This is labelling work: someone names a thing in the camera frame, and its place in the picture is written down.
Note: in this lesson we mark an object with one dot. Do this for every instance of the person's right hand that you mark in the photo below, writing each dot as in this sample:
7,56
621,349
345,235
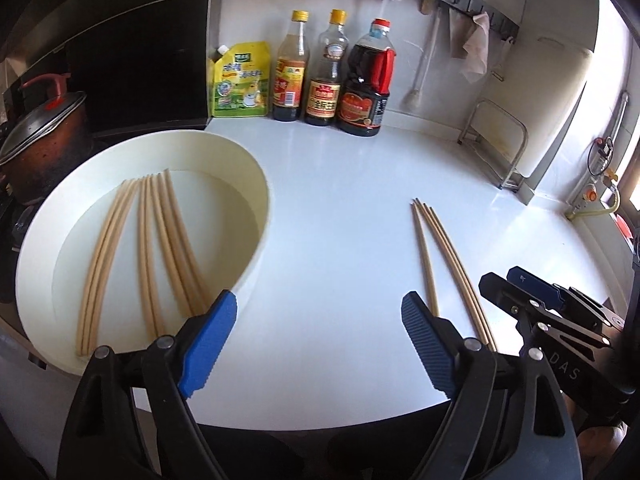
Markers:
597,442

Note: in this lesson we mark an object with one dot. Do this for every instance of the white cutting board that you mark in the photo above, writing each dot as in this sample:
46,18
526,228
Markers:
555,110

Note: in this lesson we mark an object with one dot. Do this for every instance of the pile of wooden chopsticks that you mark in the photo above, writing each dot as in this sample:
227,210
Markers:
171,247

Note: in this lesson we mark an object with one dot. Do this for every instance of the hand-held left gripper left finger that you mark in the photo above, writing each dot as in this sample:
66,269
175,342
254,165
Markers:
207,347

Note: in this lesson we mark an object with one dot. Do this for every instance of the yellow green seasoning pouch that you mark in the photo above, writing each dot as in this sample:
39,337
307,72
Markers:
240,85

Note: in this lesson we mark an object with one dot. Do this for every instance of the white hanging bottle brush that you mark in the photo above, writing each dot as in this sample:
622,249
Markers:
414,97

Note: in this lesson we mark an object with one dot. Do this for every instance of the pinkish hanging rag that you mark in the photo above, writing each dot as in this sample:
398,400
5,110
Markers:
472,50

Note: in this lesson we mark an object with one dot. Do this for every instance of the black glossy range hood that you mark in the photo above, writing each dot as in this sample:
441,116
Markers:
140,50

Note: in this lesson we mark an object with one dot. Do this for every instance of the yellow capped vinegar bottle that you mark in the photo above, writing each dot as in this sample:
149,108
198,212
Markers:
290,80

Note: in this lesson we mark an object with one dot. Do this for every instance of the metal cutting board rack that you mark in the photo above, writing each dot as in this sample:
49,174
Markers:
520,140

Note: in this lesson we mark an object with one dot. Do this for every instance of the tan bamboo chopstick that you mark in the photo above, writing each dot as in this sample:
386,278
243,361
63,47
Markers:
465,275
450,265
425,260

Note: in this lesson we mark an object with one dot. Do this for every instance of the dark cooking pot with lid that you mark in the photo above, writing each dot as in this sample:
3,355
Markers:
45,150

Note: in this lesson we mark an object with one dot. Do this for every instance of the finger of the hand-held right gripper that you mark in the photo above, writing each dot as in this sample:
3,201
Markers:
505,292
537,285

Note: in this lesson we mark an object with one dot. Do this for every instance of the white round plastic container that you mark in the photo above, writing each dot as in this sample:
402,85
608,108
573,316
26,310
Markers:
225,160

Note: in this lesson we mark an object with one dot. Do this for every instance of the black wall hook rail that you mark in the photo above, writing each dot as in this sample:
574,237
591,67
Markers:
465,2

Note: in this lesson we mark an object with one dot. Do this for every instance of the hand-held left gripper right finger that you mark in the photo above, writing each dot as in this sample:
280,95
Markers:
427,345

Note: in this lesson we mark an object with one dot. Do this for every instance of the slim soy sauce bottle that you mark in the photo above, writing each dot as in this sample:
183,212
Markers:
324,90

